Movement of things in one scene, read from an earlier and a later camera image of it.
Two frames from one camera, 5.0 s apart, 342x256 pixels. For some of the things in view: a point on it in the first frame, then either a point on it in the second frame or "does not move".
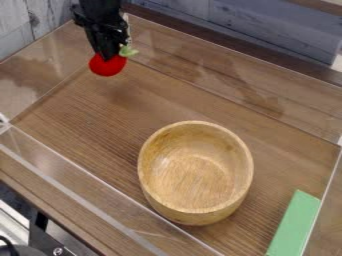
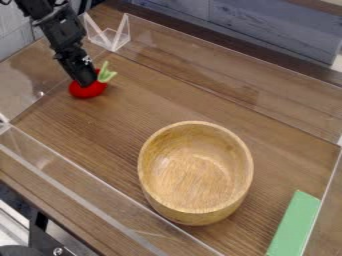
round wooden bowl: x=195 y=168 does not move
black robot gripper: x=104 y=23 to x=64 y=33
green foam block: x=294 y=226 does not move
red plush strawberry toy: x=115 y=64 to x=92 y=91
